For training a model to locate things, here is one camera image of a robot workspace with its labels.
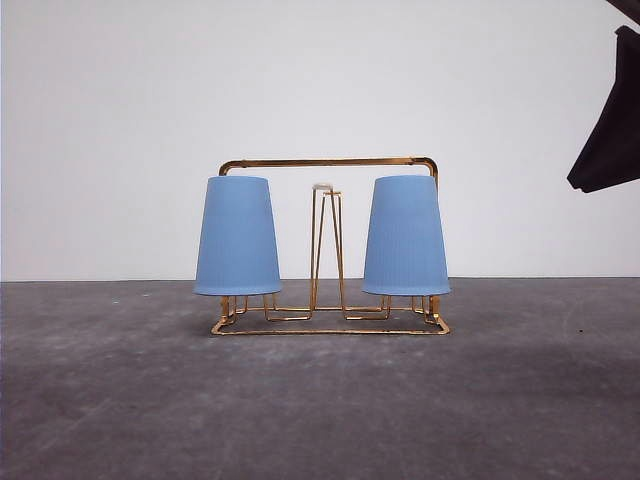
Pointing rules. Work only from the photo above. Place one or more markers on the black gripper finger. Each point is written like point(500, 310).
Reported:
point(612, 155)

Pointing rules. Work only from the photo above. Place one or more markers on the blue ribbed cup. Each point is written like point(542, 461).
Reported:
point(236, 249)
point(405, 249)

